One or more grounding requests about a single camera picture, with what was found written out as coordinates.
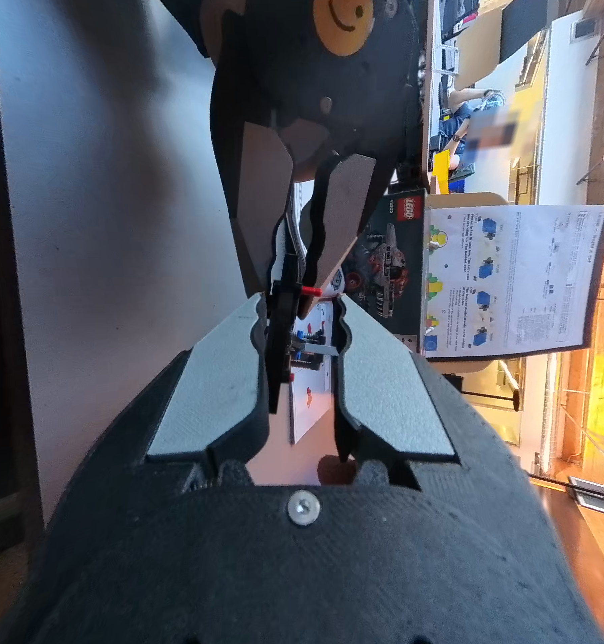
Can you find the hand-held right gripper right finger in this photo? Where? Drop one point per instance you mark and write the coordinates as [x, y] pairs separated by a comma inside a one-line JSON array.
[[392, 397]]

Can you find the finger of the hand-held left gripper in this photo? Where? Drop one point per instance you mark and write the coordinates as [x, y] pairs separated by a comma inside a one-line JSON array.
[[261, 186], [342, 211]]

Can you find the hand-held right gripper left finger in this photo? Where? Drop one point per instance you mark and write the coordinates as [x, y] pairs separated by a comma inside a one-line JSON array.
[[206, 397]]

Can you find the black lego model assembly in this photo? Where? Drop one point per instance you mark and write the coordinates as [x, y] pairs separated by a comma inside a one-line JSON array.
[[281, 322]]

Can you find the dark lego set box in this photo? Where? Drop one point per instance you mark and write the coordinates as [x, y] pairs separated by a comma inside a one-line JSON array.
[[397, 281]]

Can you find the open instruction booklet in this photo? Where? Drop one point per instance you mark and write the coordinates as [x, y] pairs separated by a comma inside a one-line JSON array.
[[309, 417]]

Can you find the yellow plastic bin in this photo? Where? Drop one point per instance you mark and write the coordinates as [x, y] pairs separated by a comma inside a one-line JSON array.
[[440, 171]]

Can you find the brown sheet backing board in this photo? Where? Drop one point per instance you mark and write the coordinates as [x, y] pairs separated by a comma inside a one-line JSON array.
[[463, 199]]

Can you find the printed instruction sheet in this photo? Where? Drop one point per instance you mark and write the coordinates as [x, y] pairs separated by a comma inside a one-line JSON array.
[[513, 281]]

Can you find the cardboard box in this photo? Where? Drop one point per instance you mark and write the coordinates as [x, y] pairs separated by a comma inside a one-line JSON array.
[[483, 45]]

